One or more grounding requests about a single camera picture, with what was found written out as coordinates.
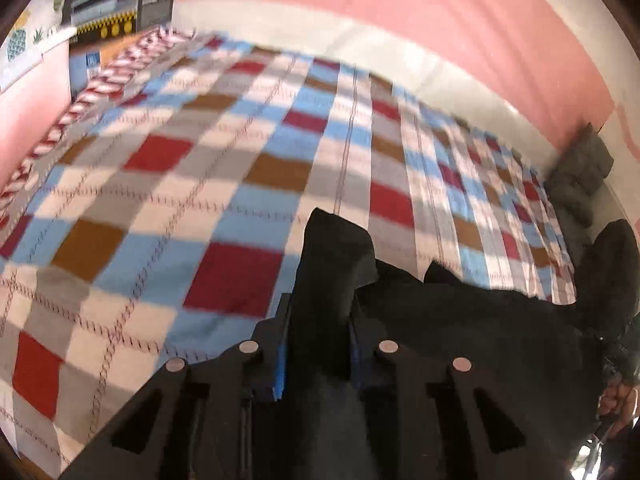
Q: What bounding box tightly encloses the pink storage box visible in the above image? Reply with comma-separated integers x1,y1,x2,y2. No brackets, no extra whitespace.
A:
0,40,72,188

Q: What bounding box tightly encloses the orange and blue box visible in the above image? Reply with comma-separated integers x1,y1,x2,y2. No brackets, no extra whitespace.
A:
69,34,148,98

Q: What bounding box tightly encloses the pineapple print cloth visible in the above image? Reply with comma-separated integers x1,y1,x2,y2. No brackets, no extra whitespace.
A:
0,0,78,93

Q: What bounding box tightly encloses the black long jacket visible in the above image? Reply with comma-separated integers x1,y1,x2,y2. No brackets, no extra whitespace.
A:
287,207,640,480

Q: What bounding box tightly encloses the checked bed blanket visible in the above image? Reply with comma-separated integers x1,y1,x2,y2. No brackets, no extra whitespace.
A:
0,35,581,480

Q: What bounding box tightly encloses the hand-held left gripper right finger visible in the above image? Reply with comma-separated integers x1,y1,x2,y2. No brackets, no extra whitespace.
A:
349,304,572,480

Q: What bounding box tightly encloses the person's right hand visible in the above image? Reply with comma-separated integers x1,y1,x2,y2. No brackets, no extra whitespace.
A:
597,377,640,436

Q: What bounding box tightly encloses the black cardboard box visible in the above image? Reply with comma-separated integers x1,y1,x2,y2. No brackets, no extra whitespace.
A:
61,0,182,47

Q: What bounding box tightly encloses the red and white patterned cloth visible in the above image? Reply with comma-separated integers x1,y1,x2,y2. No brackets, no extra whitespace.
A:
0,27,197,223

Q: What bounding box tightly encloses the grey quilted cushion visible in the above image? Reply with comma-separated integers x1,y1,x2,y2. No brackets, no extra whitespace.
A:
544,122,616,227

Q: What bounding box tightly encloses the black puffer jacket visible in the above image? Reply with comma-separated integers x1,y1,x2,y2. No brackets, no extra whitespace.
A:
574,219,640,346

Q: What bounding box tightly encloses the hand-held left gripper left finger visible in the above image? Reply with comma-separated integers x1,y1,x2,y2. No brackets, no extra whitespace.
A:
59,294,293,480

